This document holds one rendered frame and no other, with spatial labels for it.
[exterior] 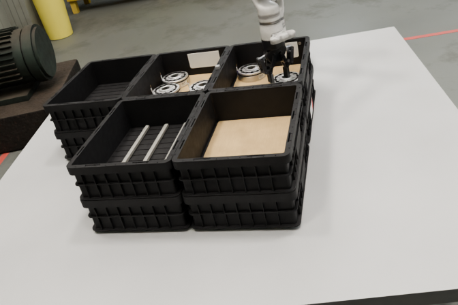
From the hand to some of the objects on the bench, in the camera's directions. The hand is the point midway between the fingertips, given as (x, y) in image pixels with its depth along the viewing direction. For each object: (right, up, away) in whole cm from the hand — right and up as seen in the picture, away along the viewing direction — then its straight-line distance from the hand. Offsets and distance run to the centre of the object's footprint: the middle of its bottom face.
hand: (279, 76), depth 173 cm
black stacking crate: (-9, -35, -22) cm, 42 cm away
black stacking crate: (-59, -19, +27) cm, 68 cm away
